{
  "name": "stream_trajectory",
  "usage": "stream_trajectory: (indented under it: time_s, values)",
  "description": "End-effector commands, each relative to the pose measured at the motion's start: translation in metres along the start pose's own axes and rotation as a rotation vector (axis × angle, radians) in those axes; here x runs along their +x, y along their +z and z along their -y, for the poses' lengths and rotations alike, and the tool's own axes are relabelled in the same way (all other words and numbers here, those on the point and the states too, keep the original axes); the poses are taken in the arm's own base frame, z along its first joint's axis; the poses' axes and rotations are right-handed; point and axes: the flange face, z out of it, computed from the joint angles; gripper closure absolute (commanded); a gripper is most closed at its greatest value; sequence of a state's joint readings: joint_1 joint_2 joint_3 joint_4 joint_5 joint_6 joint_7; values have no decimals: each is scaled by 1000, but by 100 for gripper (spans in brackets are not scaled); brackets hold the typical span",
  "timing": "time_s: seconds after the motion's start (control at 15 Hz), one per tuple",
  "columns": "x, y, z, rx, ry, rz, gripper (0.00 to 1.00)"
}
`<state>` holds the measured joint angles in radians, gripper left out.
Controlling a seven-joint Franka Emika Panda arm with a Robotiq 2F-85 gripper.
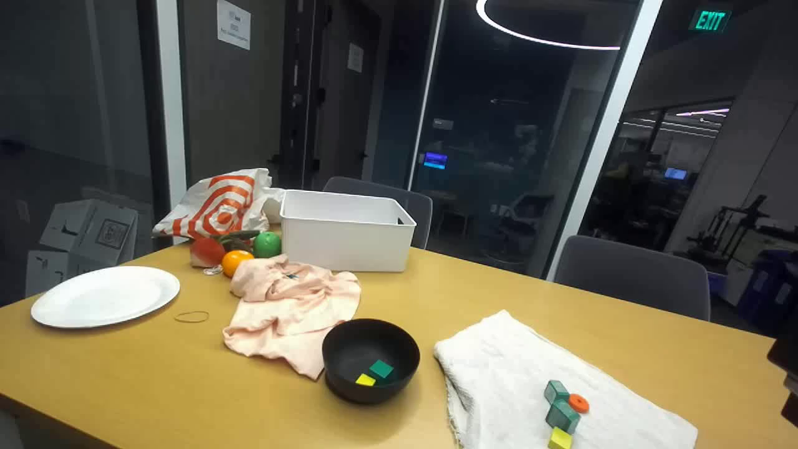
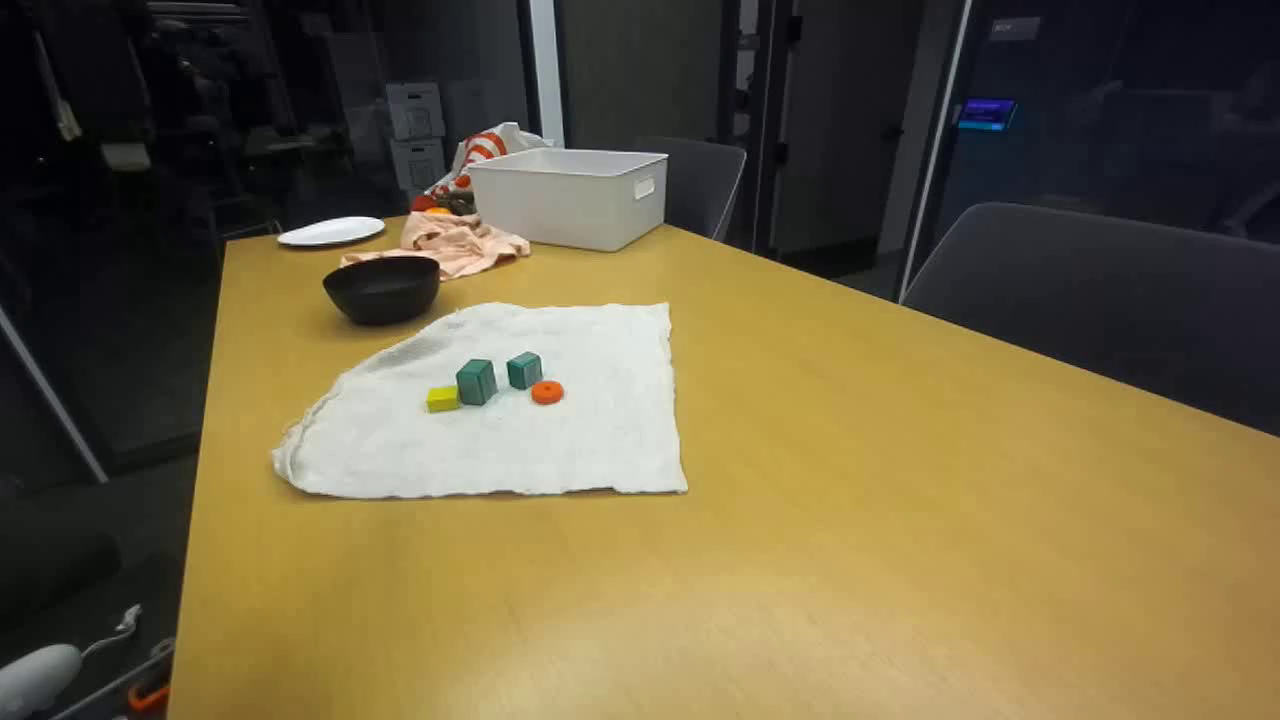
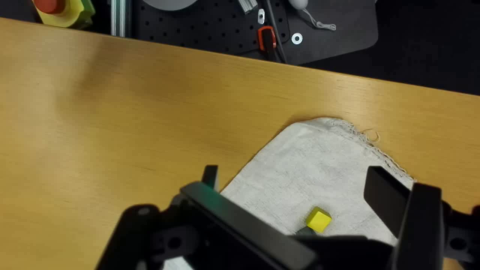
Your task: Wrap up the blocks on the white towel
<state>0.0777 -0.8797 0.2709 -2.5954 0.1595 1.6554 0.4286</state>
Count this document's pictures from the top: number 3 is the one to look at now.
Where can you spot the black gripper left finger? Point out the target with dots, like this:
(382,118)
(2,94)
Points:
(235,225)

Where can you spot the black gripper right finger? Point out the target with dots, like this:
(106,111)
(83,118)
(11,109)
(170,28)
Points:
(425,225)

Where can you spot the white towel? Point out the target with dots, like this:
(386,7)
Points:
(310,165)

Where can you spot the yellow block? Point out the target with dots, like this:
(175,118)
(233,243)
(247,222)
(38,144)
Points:
(319,219)

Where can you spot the orange clip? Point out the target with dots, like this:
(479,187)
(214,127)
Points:
(266,39)

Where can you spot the black pegboard base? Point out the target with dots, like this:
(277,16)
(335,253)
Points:
(211,24)

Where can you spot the dark gray mat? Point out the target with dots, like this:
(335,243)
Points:
(346,30)

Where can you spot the red emergency stop button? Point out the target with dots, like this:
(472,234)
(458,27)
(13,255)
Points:
(58,12)

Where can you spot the aluminium post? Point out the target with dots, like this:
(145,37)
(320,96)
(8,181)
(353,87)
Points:
(121,16)

